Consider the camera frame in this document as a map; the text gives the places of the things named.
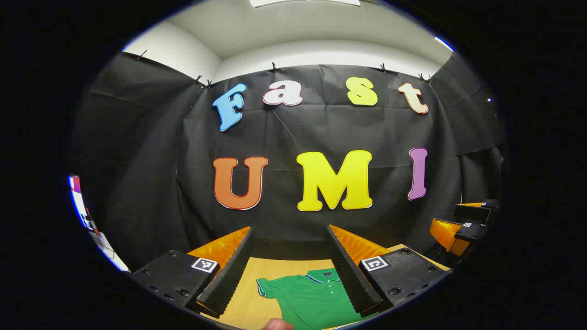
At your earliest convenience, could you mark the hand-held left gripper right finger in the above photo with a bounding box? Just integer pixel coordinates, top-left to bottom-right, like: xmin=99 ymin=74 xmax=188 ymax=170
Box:
xmin=326 ymin=224 xmax=452 ymax=318

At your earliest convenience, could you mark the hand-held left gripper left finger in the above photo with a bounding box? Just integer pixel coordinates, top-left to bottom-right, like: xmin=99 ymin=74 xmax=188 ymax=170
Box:
xmin=131 ymin=225 xmax=256 ymax=319

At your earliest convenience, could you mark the green T-shirt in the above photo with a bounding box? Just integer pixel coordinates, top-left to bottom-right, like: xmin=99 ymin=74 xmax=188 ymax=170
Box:
xmin=256 ymin=268 xmax=377 ymax=330

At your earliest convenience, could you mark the white device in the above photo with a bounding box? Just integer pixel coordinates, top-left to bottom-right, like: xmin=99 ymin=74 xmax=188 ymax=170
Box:
xmin=94 ymin=231 xmax=131 ymax=272

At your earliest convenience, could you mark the bright computer monitor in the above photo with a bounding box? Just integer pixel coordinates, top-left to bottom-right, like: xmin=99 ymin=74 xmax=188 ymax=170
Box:
xmin=68 ymin=174 xmax=99 ymax=234

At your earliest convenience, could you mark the row of black cloth clips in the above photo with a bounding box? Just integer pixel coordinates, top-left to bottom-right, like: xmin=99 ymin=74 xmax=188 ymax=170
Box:
xmin=135 ymin=49 xmax=432 ymax=88

